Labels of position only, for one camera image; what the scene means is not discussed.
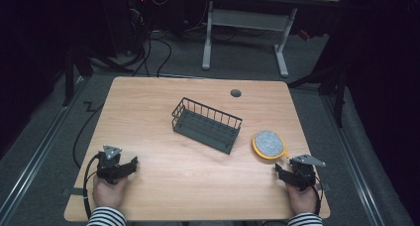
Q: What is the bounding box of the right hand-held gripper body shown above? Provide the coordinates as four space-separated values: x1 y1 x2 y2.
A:
282 154 327 192

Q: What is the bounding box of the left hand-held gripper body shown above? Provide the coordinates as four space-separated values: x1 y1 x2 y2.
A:
96 145 131 186

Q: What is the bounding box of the person's left hand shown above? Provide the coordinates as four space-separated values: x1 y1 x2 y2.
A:
92 174 129 210

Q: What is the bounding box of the person's right hand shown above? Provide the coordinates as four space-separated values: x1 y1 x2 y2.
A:
284 181 319 216

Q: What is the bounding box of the round yellow scrubbing sponge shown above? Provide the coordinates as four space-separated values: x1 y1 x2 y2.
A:
252 130 289 161

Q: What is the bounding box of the black metal stand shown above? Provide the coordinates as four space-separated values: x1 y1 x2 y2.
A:
61 46 133 108
286 51 350 129

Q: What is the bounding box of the white-framed desk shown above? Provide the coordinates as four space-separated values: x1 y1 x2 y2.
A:
201 0 342 79

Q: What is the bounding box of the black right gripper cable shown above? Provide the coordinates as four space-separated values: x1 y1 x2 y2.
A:
311 175 324 216

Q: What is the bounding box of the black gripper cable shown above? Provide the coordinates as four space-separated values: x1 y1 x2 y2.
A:
82 152 102 220
311 175 324 216

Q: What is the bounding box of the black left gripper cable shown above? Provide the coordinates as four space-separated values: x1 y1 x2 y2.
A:
82 152 102 220

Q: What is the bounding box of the black floor cable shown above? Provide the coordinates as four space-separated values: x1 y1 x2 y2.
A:
71 101 105 170

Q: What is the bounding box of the metal floor rail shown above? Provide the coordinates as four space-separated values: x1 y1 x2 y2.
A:
321 94 386 226
0 76 87 222

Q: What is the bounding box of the dark grey wire basket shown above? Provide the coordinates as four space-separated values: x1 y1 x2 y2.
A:
170 96 244 156

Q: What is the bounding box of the bundle of black floor cables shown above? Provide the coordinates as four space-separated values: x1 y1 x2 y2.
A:
127 7 173 78

